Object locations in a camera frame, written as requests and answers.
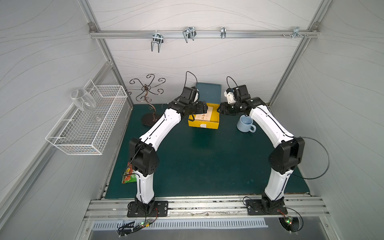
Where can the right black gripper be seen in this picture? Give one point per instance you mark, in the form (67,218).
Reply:
(227,108)

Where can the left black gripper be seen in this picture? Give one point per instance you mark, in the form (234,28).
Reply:
(199,108)

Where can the beige postcard with calligraphy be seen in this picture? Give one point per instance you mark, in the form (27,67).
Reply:
(205,117)

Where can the teal drawer cabinet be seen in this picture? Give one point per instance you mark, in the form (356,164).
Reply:
(209,93)

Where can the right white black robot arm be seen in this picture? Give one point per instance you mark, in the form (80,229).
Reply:
(287,153)

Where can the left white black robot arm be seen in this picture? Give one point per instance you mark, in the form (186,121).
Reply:
(143,151)

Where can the light blue mug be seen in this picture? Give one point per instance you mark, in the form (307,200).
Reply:
(245,124)

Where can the brown metal jewelry stand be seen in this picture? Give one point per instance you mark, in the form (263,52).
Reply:
(153,88)

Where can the small metal clip hook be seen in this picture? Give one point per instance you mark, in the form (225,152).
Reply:
(223,32)

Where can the metal double hook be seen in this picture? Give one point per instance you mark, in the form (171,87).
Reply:
(157,40)

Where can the green red snack packet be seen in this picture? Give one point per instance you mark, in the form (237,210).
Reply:
(128,175)

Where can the clear glass cup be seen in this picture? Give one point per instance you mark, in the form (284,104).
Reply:
(85,102)

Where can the right controller board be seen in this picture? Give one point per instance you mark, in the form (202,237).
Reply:
(289,223)

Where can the white vent strip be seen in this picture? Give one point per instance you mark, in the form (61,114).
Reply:
(184,224)

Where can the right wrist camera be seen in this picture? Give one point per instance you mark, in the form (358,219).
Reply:
(237,94)

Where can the metal wire hook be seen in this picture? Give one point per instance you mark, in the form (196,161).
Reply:
(189,34)

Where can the metal bracket hook right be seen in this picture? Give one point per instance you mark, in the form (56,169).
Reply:
(296,34)

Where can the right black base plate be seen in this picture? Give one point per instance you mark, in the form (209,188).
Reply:
(255,207)

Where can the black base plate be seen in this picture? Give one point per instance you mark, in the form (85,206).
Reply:
(137,209)
(255,207)

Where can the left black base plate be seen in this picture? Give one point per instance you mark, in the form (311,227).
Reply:
(137,209)

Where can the white wire basket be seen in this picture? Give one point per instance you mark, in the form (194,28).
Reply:
(78,132)

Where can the aluminium crossbar rail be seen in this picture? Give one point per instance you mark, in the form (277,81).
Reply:
(201,34)

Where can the aluminium front rail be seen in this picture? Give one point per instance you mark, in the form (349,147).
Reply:
(200,207)

